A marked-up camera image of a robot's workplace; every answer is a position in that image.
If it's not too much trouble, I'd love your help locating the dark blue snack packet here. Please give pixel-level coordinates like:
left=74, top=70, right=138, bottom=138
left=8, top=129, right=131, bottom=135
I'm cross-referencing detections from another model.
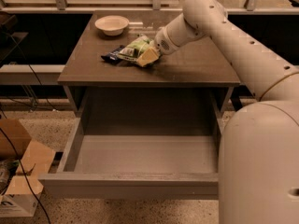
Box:
left=101, top=46, right=123, bottom=64

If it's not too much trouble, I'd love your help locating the white bowl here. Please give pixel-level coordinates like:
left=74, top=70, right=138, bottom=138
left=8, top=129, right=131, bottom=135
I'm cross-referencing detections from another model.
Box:
left=94, top=15, right=129, bottom=36

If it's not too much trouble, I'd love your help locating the brown cardboard box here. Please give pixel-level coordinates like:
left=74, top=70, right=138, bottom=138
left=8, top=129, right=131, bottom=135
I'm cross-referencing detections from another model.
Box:
left=0, top=119, right=55, bottom=195

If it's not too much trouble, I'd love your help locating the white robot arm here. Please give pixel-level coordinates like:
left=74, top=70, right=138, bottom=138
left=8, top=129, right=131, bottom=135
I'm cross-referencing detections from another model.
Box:
left=137, top=0, right=299, bottom=224

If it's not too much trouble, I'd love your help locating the white box with logo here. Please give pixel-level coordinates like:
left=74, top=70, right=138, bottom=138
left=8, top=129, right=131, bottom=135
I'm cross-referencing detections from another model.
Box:
left=0, top=194, right=38, bottom=217

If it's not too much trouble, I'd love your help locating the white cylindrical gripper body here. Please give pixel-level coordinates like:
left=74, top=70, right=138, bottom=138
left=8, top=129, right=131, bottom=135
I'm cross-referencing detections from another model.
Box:
left=154, top=14, right=200, bottom=55

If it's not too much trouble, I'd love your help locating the black cable on left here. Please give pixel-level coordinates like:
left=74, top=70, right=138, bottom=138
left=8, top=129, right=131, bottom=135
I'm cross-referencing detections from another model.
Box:
left=0, top=31, right=60, bottom=224

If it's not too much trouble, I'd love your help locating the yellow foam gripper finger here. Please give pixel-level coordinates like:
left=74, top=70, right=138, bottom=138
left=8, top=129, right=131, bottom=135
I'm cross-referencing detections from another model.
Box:
left=136, top=47, right=160, bottom=67

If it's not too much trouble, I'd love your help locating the green jalapeno chip bag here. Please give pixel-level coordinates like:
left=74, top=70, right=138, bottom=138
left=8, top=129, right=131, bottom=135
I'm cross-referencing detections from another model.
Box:
left=117, top=35, right=154, bottom=63

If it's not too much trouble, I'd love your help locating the open grey top drawer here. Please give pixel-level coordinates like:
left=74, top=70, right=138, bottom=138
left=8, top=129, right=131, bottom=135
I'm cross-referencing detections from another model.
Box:
left=38, top=87, right=226, bottom=201

